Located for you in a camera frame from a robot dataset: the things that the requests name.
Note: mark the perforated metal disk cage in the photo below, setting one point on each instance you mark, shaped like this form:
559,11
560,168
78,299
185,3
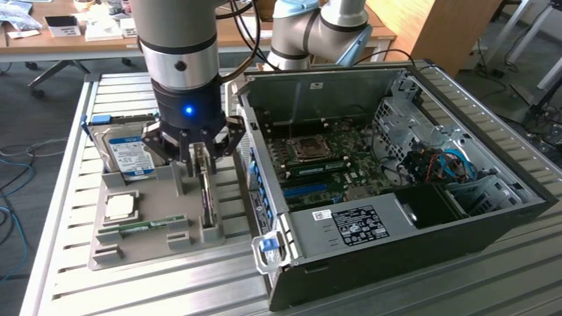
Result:
389,115

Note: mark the beige cup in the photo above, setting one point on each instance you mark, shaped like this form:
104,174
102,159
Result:
82,5

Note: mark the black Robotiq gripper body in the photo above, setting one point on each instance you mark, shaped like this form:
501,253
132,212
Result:
188,105

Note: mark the grey power supply unit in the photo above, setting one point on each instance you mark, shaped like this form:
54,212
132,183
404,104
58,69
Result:
316,237

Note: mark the clear plastic bag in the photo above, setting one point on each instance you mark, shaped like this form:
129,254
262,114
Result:
17,18

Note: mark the wooden office desk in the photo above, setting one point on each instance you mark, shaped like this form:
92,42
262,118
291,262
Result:
44,46

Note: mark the hard disk with blue caddy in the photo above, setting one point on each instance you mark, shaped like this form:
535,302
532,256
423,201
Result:
126,158

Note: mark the white box black top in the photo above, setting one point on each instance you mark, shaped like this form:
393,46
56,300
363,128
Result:
65,31

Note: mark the black floor stand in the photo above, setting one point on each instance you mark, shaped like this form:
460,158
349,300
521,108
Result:
539,112

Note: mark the white paper card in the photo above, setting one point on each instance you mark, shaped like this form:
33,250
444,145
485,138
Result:
21,34

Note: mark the flat white box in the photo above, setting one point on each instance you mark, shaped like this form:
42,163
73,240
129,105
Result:
102,34

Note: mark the grey case latch blue tab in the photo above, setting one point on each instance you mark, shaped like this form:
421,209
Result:
266,245

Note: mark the green RAM stick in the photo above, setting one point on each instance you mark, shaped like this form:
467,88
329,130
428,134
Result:
316,168
144,225

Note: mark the white desk frame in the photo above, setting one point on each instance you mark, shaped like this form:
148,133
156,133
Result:
528,33

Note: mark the silver disk bay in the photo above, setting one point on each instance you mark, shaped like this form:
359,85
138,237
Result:
481,197

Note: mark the white labelled box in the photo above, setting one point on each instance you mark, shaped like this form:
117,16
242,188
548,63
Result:
125,31

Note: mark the silver CPU chip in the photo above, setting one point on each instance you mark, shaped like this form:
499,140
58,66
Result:
118,207

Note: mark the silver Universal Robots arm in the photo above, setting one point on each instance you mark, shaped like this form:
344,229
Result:
174,26

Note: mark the metal CPU socket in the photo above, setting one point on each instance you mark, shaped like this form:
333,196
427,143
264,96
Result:
309,148

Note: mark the green motherboard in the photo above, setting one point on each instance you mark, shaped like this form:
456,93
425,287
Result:
351,158

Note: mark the wooden cabinet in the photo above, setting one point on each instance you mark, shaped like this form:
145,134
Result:
439,26

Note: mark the black open PC case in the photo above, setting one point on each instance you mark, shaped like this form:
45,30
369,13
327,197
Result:
395,263

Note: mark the blue expansion slot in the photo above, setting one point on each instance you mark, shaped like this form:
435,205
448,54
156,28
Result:
304,191

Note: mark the grey parts rack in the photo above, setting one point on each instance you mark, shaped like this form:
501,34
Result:
161,204

